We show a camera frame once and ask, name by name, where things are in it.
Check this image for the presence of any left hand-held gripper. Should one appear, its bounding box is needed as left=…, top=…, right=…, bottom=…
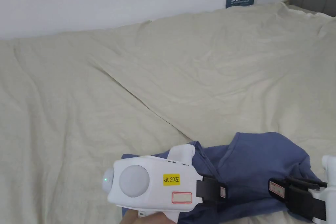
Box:
left=101, top=144, right=229, bottom=224

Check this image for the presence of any dark blue shirt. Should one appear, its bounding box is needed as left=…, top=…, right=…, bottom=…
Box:
left=120, top=132, right=326, bottom=224

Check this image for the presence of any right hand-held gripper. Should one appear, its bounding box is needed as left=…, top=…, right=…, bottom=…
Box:
left=268, top=154, right=336, bottom=222

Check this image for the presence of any person's left hand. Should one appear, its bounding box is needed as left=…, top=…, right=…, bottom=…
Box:
left=121, top=209, right=174, bottom=224

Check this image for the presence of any bed with beige sheet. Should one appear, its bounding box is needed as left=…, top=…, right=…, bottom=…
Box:
left=0, top=1, right=336, bottom=224

